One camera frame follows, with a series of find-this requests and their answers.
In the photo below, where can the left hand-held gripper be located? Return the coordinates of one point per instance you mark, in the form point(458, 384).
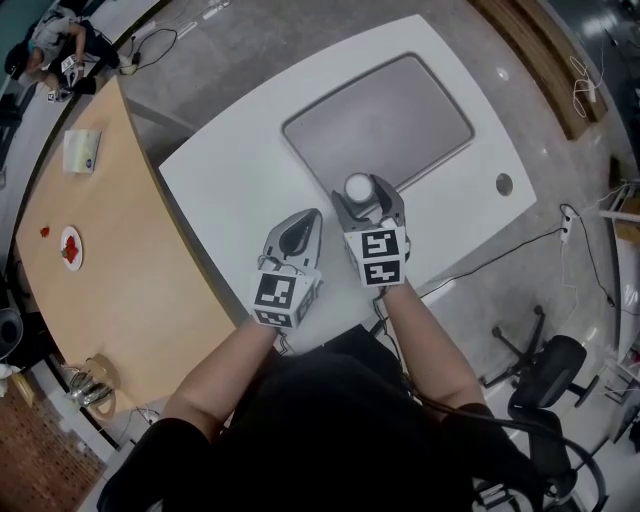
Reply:
point(274, 296)

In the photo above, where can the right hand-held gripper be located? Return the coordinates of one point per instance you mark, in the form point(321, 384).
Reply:
point(382, 257)

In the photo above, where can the grey rectangular dish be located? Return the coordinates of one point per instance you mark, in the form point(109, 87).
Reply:
point(380, 115)

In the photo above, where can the person's left forearm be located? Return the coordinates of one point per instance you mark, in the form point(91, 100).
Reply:
point(220, 372)

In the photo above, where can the person's right forearm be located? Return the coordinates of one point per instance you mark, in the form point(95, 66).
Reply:
point(425, 345)

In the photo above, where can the white power strip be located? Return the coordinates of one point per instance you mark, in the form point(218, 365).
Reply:
point(567, 227)

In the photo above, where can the person's black shirt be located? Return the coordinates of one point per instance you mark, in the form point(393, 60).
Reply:
point(320, 440)

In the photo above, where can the white plate with red food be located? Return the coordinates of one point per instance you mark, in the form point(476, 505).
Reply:
point(72, 248)

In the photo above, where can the wooden boards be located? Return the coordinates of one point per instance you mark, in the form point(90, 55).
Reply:
point(545, 55)

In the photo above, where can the black office chair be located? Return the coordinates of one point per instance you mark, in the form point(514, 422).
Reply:
point(547, 380)

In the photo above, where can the shiny metal kettle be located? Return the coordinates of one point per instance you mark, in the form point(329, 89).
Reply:
point(90, 387)

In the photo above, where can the white shelf frame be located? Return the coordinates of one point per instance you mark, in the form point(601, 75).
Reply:
point(622, 210)

